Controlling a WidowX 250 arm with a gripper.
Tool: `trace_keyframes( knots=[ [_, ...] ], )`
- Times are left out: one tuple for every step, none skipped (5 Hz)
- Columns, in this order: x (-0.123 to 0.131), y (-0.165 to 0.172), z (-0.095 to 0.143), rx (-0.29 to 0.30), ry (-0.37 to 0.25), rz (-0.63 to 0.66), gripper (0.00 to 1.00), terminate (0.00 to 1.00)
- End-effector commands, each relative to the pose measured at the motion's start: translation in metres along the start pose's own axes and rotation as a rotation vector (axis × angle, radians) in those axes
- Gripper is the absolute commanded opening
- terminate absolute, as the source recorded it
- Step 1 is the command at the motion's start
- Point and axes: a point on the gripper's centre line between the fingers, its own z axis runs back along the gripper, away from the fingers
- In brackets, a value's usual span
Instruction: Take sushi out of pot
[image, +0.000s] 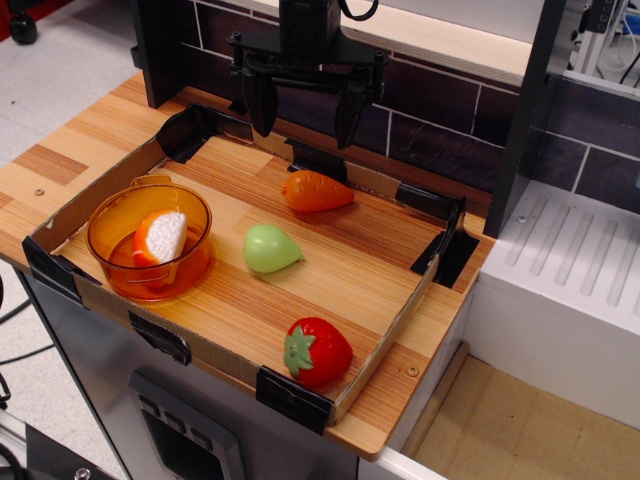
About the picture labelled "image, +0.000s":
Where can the dark vertical post left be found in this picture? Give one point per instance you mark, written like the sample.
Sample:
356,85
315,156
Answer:
161,29

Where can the white toy sink drainboard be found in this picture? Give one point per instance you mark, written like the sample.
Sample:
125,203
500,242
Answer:
557,301

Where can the dark vertical post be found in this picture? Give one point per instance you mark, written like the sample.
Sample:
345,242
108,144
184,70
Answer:
161,29
516,165

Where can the grey toy oven front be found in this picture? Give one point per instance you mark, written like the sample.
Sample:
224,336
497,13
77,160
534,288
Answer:
164,420

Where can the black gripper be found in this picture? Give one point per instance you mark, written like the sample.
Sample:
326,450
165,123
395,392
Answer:
308,50

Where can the orange toy carrot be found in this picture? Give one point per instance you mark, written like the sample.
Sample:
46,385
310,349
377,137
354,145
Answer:
309,191

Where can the red toy strawberry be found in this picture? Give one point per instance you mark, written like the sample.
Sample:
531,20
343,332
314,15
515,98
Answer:
316,352

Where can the cardboard fence with black tape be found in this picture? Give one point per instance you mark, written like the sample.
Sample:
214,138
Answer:
390,275

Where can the green toy pear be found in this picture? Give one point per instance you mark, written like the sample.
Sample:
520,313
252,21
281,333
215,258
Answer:
267,249

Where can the dark vertical post right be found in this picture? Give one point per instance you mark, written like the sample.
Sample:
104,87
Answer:
516,165

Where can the orange transparent plastic pot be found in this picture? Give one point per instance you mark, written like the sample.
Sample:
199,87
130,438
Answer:
111,230

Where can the salmon sushi toy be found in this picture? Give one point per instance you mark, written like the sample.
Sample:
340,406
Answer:
159,238

